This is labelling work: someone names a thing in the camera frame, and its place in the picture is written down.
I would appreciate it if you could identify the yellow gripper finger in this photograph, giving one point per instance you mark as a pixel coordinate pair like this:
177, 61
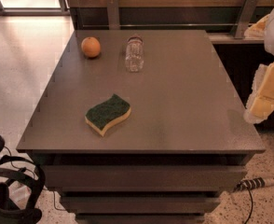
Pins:
260, 103
257, 29

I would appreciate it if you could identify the clear plastic water bottle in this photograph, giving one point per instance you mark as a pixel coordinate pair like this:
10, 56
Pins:
134, 59

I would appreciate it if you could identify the grey drawer cabinet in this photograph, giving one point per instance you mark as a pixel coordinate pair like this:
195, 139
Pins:
183, 144

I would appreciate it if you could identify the striped power strip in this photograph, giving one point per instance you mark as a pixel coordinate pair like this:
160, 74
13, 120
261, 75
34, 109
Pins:
255, 183

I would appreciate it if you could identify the orange fruit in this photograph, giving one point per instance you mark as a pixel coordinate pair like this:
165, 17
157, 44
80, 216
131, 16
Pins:
91, 47

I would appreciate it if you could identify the green and yellow sponge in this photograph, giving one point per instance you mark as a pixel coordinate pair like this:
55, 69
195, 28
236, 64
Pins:
107, 114

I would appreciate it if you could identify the black VR headset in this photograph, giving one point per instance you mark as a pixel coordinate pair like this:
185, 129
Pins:
10, 213

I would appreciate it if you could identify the right metal bracket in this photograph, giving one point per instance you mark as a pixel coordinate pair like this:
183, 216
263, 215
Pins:
243, 20

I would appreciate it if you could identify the metal bracket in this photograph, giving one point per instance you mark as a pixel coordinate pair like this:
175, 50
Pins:
113, 14
243, 20

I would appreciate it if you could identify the left metal bracket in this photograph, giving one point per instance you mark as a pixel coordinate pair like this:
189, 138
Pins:
113, 14

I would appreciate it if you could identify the metal rail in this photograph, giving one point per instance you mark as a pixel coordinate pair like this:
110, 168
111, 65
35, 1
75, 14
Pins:
133, 26

